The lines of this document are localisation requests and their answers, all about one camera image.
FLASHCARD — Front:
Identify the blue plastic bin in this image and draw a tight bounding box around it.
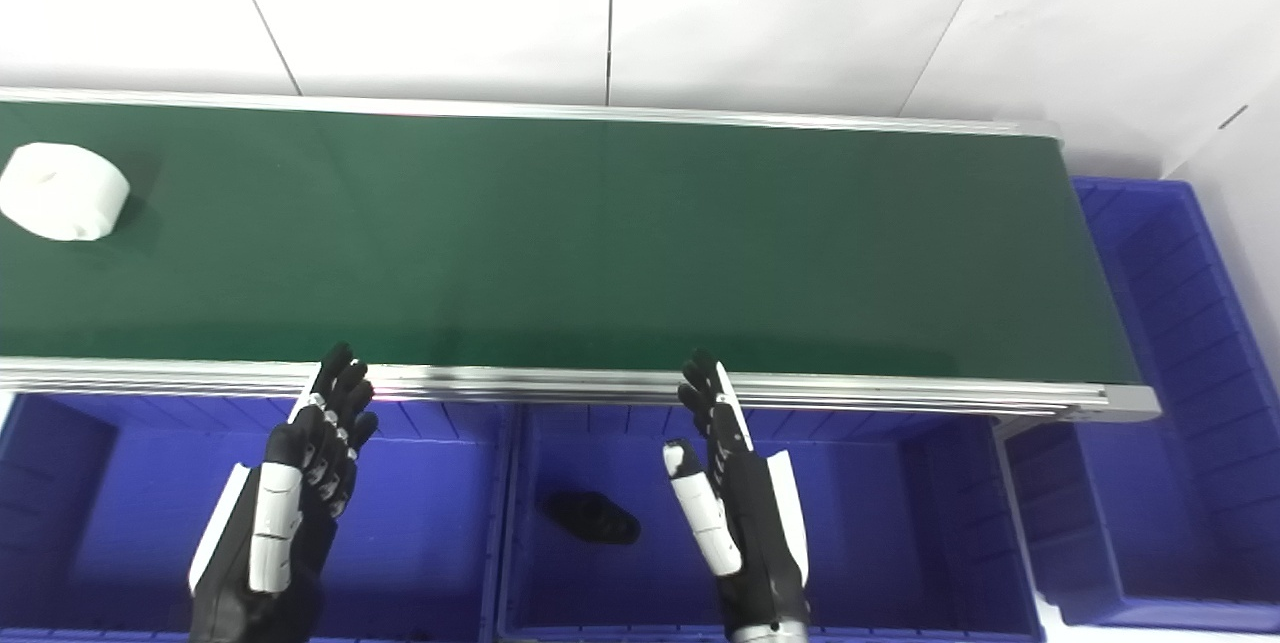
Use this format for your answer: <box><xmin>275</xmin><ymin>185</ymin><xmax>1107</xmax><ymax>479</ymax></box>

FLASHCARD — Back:
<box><xmin>0</xmin><ymin>393</ymin><xmax>511</xmax><ymax>643</ymax></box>
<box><xmin>497</xmin><ymin>403</ymin><xmax>1046</xmax><ymax>643</ymax></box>
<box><xmin>1005</xmin><ymin>176</ymin><xmax>1280</xmax><ymax>634</ymax></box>

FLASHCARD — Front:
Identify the green conveyor belt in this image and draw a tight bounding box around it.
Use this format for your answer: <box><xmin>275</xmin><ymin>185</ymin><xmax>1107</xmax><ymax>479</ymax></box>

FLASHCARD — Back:
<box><xmin>0</xmin><ymin>86</ymin><xmax>1163</xmax><ymax>424</ymax></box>
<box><xmin>0</xmin><ymin>101</ymin><xmax>1141</xmax><ymax>386</ymax></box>

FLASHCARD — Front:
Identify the black plastic part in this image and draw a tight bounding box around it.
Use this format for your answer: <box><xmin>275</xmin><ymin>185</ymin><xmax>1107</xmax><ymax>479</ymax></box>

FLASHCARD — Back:
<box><xmin>540</xmin><ymin>491</ymin><xmax>642</xmax><ymax>546</ymax></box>

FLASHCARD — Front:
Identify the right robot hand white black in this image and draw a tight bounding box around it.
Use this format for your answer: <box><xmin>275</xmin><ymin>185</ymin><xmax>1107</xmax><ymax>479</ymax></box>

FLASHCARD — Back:
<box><xmin>662</xmin><ymin>348</ymin><xmax>811</xmax><ymax>636</ymax></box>

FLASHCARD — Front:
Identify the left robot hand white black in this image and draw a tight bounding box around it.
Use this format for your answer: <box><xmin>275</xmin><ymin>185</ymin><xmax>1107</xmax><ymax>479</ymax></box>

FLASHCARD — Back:
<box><xmin>188</xmin><ymin>341</ymin><xmax>379</xmax><ymax>643</ymax></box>

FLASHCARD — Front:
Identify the white round plastic part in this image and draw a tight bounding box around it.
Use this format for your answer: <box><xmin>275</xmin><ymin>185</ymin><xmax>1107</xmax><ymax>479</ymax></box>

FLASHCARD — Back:
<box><xmin>0</xmin><ymin>142</ymin><xmax>132</xmax><ymax>242</ymax></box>

